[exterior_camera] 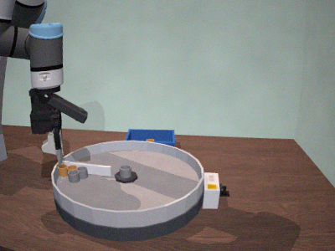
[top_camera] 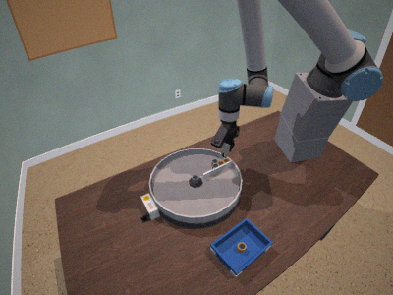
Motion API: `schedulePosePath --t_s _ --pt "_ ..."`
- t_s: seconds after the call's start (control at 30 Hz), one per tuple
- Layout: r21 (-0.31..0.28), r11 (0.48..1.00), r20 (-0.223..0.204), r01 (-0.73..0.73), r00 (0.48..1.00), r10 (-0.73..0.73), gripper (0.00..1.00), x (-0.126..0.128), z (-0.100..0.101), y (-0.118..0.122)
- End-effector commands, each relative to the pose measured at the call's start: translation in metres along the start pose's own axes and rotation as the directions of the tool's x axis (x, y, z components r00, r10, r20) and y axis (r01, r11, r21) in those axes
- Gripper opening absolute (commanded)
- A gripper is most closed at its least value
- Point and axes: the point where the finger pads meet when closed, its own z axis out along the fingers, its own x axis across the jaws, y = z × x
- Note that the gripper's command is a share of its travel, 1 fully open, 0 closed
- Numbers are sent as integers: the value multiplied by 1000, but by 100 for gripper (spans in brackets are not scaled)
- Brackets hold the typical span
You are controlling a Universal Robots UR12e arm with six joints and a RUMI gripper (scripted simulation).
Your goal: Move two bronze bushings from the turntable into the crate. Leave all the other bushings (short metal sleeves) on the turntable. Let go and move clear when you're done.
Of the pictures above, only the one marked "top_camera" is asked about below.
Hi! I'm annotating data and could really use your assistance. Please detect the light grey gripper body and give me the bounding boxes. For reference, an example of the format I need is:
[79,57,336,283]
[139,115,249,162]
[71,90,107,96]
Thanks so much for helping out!
[220,120,240,144]

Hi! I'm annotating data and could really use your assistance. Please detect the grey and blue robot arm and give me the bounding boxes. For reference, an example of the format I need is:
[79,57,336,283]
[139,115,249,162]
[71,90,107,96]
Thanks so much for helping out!
[211,0,383,148]

